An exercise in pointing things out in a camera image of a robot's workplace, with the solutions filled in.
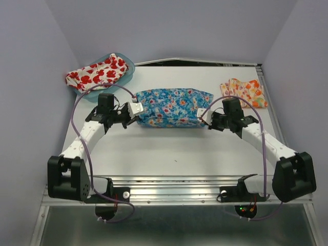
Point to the teal plastic bin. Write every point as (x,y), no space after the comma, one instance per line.
(92,96)

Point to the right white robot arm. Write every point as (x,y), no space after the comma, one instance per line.
(294,174)

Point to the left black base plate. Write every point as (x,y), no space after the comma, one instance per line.
(118,194)

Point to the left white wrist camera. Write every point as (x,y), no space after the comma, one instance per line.
(135,109)

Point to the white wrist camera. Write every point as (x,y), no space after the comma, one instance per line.
(135,109)
(204,116)

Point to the red poppy white skirt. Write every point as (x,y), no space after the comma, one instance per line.
(110,70)

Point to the orange floral folded skirt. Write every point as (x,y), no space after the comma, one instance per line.
(252,91)

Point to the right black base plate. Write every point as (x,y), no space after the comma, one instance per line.
(239,192)

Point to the blue floral skirt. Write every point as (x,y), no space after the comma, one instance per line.
(172,108)

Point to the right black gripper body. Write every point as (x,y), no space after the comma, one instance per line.
(220,122)

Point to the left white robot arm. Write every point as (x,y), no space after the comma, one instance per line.
(70,175)

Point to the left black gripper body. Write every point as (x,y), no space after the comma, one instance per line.
(121,116)

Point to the aluminium front rail frame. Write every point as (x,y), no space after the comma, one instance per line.
(178,210)

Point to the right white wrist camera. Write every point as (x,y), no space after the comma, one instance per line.
(204,116)

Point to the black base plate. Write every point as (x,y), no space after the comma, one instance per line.
(118,194)
(239,192)

